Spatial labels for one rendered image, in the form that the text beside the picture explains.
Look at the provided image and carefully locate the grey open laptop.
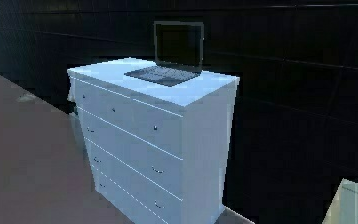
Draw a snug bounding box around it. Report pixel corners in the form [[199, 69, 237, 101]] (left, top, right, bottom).
[[123, 20, 205, 88]]

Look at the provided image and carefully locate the white chest of drawers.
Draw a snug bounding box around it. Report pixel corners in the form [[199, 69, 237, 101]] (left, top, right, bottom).
[[66, 57, 241, 224]]

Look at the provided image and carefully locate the pale grey furniture piece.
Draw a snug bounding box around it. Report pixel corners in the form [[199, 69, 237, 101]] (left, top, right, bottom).
[[321, 178, 358, 224]]

